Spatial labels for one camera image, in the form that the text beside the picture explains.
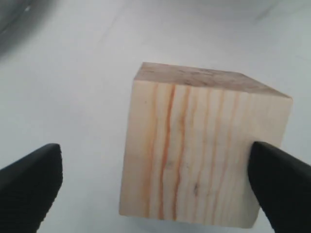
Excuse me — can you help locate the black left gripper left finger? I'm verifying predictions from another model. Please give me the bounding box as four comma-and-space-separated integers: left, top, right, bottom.
0, 143, 63, 233

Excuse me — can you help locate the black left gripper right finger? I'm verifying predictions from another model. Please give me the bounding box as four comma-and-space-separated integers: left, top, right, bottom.
247, 141, 311, 233

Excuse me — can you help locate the light wooden cube block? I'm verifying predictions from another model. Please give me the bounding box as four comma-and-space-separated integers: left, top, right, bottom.
119, 62, 293, 229

